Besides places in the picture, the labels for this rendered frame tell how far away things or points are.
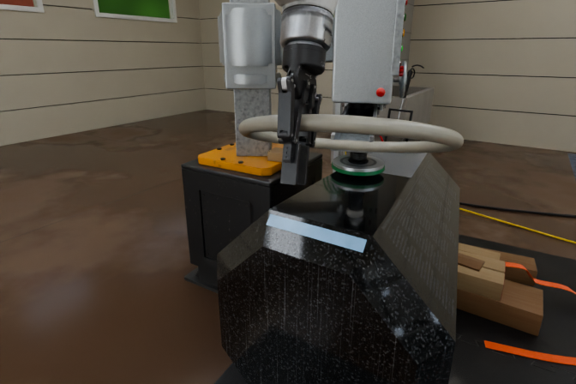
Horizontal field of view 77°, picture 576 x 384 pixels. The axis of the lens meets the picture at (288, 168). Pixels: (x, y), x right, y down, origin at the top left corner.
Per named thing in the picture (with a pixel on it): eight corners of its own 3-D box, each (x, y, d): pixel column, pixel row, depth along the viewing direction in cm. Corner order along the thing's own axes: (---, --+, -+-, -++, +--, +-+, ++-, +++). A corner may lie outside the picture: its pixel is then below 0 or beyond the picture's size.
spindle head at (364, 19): (340, 98, 172) (345, -6, 158) (388, 99, 167) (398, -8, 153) (330, 110, 139) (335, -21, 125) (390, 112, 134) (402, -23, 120)
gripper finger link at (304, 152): (292, 145, 65) (295, 145, 66) (290, 183, 65) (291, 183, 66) (308, 145, 64) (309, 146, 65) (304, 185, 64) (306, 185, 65)
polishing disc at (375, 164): (340, 154, 166) (340, 152, 166) (387, 160, 158) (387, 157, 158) (326, 168, 148) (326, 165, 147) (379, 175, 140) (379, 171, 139)
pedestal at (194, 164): (183, 279, 223) (171, 165, 201) (247, 234, 278) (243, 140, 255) (274, 316, 192) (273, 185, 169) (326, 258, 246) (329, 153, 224)
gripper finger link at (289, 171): (301, 143, 62) (298, 143, 61) (297, 184, 62) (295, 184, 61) (285, 143, 63) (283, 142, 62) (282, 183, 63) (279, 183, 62)
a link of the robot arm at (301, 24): (340, 24, 66) (338, 57, 66) (296, 30, 70) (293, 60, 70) (321, 1, 58) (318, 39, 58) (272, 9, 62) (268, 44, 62)
